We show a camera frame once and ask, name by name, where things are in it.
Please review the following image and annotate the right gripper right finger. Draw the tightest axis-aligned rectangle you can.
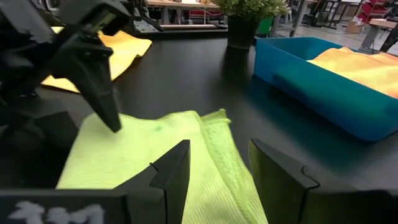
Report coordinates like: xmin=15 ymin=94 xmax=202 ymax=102
xmin=248 ymin=138 xmax=323 ymax=224

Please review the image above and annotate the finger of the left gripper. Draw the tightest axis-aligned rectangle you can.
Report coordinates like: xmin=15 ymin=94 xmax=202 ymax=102
xmin=51 ymin=40 xmax=122 ymax=133
xmin=0 ymin=96 xmax=79 ymax=150

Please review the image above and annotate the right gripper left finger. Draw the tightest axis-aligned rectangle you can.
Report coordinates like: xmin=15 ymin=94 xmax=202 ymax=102
xmin=114 ymin=139 xmax=191 ymax=224

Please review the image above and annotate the green microfiber towel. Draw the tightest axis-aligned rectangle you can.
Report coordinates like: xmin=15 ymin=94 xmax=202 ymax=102
xmin=55 ymin=108 xmax=269 ymax=224

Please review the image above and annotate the yellow-orange microfiber towel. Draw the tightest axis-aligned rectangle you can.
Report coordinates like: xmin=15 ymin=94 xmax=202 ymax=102
xmin=307 ymin=46 xmax=398 ymax=100

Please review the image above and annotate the yellow microfiber towel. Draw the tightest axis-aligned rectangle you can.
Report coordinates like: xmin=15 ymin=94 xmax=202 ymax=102
xmin=41 ymin=26 xmax=153 ymax=94

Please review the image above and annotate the blue plastic bin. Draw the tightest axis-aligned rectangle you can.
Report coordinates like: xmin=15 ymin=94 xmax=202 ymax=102
xmin=253 ymin=36 xmax=398 ymax=142

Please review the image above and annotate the pale wooden background table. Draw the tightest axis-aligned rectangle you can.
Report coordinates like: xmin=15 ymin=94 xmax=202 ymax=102
xmin=144 ymin=0 xmax=221 ymax=10

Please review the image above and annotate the green container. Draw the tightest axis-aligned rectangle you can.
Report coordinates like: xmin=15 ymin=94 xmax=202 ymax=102
xmin=255 ymin=16 xmax=275 ymax=37

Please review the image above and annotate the small potted green plant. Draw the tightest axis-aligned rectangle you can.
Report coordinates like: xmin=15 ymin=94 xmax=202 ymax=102
xmin=213 ymin=0 xmax=290 ymax=50

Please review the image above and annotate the cardboard box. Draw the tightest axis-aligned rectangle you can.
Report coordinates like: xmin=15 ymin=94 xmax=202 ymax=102
xmin=344 ymin=15 xmax=364 ymax=34

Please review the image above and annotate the small wooden side table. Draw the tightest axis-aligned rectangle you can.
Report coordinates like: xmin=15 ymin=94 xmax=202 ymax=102
xmin=360 ymin=17 xmax=398 ymax=52

